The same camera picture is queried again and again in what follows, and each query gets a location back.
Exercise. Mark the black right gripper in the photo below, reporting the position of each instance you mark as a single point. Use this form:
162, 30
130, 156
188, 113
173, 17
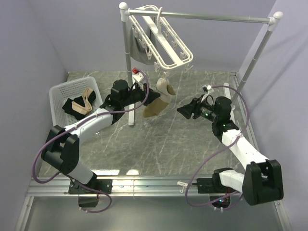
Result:
195, 107

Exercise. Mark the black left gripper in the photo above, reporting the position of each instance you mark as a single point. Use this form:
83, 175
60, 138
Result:
152, 95

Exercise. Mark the olive and cream underwear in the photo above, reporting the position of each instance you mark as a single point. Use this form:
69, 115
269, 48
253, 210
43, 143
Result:
166, 91

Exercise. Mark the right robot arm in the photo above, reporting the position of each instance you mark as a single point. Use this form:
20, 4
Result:
261, 181

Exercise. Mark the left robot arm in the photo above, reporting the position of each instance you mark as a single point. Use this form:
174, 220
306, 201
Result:
61, 150

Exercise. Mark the grey hanging underwear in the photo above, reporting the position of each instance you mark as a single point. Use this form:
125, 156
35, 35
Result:
137, 52

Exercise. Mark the white clip drying hanger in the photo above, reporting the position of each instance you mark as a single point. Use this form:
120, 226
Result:
164, 44

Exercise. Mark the black and beige underwear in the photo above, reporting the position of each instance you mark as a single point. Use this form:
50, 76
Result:
80, 106

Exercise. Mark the white plastic laundry basket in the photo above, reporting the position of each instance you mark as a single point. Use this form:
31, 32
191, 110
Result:
69, 90

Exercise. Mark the white metal clothes rack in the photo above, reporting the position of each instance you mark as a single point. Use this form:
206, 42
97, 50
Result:
271, 22

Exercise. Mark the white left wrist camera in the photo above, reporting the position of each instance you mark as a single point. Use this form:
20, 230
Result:
138, 77

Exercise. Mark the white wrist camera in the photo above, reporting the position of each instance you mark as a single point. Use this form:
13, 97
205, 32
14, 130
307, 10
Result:
138, 77
207, 91

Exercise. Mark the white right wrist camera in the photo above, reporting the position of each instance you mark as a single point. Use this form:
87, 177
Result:
207, 91

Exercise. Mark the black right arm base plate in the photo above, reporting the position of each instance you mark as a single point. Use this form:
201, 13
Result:
205, 186

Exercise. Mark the aluminium mounting rail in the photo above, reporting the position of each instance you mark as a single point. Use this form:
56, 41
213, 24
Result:
134, 186

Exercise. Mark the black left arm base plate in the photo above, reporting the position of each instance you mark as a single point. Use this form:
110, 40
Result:
103, 185

